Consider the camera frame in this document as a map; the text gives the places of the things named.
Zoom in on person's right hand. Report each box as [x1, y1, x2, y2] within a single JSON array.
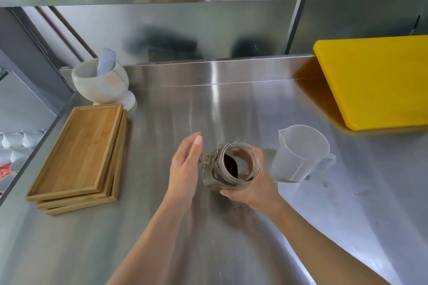
[[219, 147, 285, 219]]

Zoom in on person's left hand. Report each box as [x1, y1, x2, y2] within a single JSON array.
[[166, 131, 204, 207]]

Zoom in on clear glass jar with handle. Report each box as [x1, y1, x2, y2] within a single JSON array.
[[199, 141, 261, 192]]

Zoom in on translucent plastic measuring cup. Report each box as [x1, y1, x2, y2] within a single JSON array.
[[271, 124, 337, 183]]

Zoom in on person's left forearm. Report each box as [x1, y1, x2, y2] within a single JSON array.
[[107, 194, 198, 285]]

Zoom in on person's right forearm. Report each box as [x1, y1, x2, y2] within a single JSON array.
[[267, 201, 392, 285]]

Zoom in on bamboo tray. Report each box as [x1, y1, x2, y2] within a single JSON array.
[[25, 102, 123, 202], [45, 111, 128, 216], [36, 107, 127, 209]]

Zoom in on white marble mortar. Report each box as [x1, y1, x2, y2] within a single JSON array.
[[71, 58, 137, 111]]

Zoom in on white marble pestle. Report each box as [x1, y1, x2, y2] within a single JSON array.
[[97, 48, 118, 77]]

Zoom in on yellow plastic cutting board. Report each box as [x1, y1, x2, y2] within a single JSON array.
[[313, 35, 428, 132]]

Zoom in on group of white porcelain tableware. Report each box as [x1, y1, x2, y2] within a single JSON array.
[[0, 130, 46, 195]]

